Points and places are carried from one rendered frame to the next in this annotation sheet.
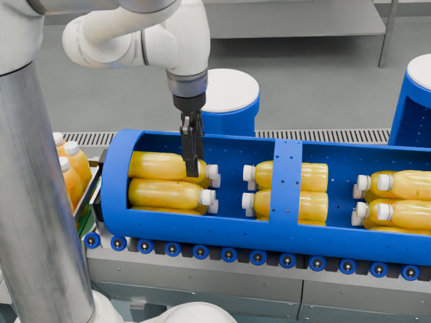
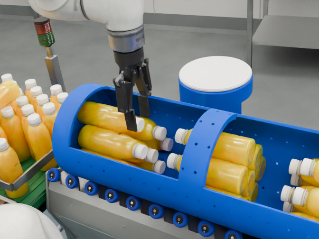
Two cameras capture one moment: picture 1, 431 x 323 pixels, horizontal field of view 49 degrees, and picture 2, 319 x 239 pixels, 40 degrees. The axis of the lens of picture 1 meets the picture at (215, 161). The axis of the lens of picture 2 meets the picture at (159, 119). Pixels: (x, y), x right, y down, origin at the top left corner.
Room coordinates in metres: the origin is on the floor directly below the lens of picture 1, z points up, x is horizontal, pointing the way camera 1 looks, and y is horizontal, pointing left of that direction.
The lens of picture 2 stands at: (-0.02, -0.40, 1.84)
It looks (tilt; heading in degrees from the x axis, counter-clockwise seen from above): 33 degrees down; 23
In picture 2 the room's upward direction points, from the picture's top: 7 degrees counter-clockwise
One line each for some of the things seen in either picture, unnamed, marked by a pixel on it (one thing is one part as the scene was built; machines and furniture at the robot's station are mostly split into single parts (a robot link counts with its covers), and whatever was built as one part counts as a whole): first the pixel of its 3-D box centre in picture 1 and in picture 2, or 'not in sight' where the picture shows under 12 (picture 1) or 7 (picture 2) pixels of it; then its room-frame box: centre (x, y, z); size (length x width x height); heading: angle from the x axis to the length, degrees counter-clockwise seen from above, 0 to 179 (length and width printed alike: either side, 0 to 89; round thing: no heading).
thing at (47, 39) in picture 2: not in sight; (45, 37); (1.38, 0.63, 1.18); 0.06 x 0.06 x 0.05
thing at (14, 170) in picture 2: not in sight; (10, 169); (0.81, 0.47, 0.99); 0.07 x 0.07 x 0.19
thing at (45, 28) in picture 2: not in sight; (42, 26); (1.38, 0.63, 1.23); 0.06 x 0.06 x 0.04
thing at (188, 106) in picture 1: (190, 106); (130, 63); (0.91, 0.05, 1.35); 0.08 x 0.07 x 0.09; 169
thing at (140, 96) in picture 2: (197, 147); (144, 106); (0.94, 0.04, 1.19); 0.03 x 0.01 x 0.07; 79
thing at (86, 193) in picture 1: (79, 209); (56, 150); (0.97, 0.40, 0.96); 0.40 x 0.01 x 0.03; 169
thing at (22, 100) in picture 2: not in sight; (22, 100); (1.05, 0.55, 1.09); 0.04 x 0.04 x 0.02
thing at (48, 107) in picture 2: (61, 163); (49, 107); (1.03, 0.43, 1.09); 0.04 x 0.04 x 0.02
